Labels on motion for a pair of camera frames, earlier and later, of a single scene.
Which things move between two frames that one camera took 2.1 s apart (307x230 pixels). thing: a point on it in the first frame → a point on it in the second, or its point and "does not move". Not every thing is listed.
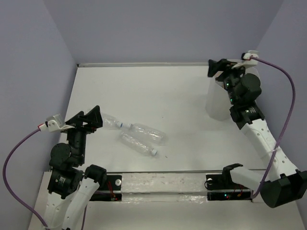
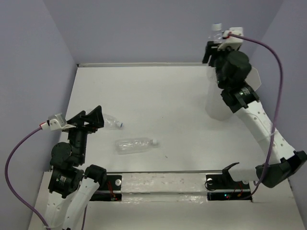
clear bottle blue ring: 109,122 does not move
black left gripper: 94,116 does not move
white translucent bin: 218,102 does not move
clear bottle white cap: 148,133 → 216,35
